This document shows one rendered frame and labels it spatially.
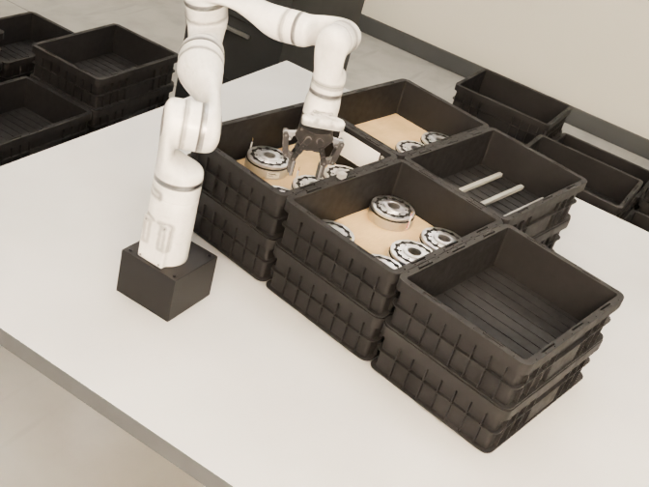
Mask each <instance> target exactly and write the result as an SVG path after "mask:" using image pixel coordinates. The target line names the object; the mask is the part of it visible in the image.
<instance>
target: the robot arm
mask: <svg viewBox="0 0 649 487"><path fill-rule="evenodd" d="M183 1H184V11H185V20H186V25H187V33H188V38H186V39H185V40H184V41H183V43H182V45H181V47H180V51H179V56H178V63H177V75H178V78H179V80H180V82H181V83H182V85H183V87H184V88H185V89H186V91H187V92H188V93H189V94H190V95H191V96H192V97H193V98H194V99H195V100H187V99H182V98H175V97H173V98H170V99H169V100H168V101H167V102H166V103H165V105H164V107H163V112H162V117H161V125H160V131H159V144H158V152H157V158H156V163H155V173H154V178H153V184H152V189H151V196H150V202H149V208H148V212H147V213H146V214H144V220H143V226H142V232H141V238H140V244H139V249H138V255H139V256H141V257H143V258H144V259H146V260H147V261H149V262H151V263H152V264H154V265H156V266H157V267H159V268H161V269H163V268H165V267H177V266H179V265H181V264H183V263H184V262H185V261H186V260H187V257H188V252H189V248H190V243H191V238H192V233H193V228H194V223H195V218H196V214H197V209H198V203H199V198H200V194H201V189H202V184H203V180H204V169H203V167H202V166H201V164H200V163H199V162H197V161H196V160H195V159H193V158H191V157H189V156H187V155H185V154H184V153H183V152H181V151H180V150H185V151H190V152H195V153H211V152H212V151H214V149H215V148H216V147H217V145H218V143H219V139H220V135H221V127H222V112H221V87H222V79H223V72H224V48H223V45H222V43H223V38H224V35H225V31H226V28H227V24H228V8H230V9H232V10H234V11H236V12H237V13H239V14H241V15H242V16H244V17H245V18H246V19H247V20H249V21H250V22H251V23H252V24H253V25H254V26H255V27H257V28H258V29H259V30H260V31H261V32H262V33H264V34H265V35H267V36H268V37H270V38H272V39H274V40H277V41H279V42H282V43H288V44H292V45H296V46H301V47H306V46H310V45H314V46H315V53H314V72H313V75H312V79H311V83H310V87H309V91H308V93H307V95H306V98H305V102H304V105H303V109H302V113H301V117H300V121H299V125H298V127H297V128H296V129H287V128H283V139H282V152H283V157H284V158H288V159H289V161H288V165H287V172H288V173H289V176H293V173H294V169H295V165H296V158H297V157H298V156H299V155H300V154H301V153H302V152H303V151H313V152H315V153H317V152H319V153H320V159H321V160H320V161H319V164H318V167H317V171H316V175H315V178H316V180H319V179H320V178H321V177H322V176H323V175H324V171H325V167H326V166H327V165H329V164H330V165H334V164H335V162H336V160H337V159H338V158H339V156H340V154H341V152H342V150H343V148H344V146H345V144H344V139H343V138H342V137H340V138H336V137H333V131H343V130H344V127H345V122H344V121H343V120H342V119H340V118H337V116H338V112H339V108H340V103H341V97H342V93H343V89H344V86H345V82H346V71H345V70H344V69H343V68H344V62H345V59H346V56H347V55H348V54H349V53H351V52H353V51H354V50H356V49H357V47H358V46H359V44H360V42H361V33H360V30H359V28H358V27H357V25H356V24H355V23H353V22H352V21H350V20H348V19H345V18H343V17H338V16H330V15H318V14H308V13H305V12H301V11H297V10H293V9H289V8H285V7H282V6H278V5H275V4H272V3H270V2H268V1H265V0H183ZM293 136H296V139H297V143H296V144H295V146H294V147H293V149H292V150H291V151H290V150H289V140H292V138H293ZM331 142H333V147H334V148H333V150H332V152H331V154H330V156H329V157H327V158H326V157H325V147H326V146H328V145H329V144H330V143H331Z"/></svg>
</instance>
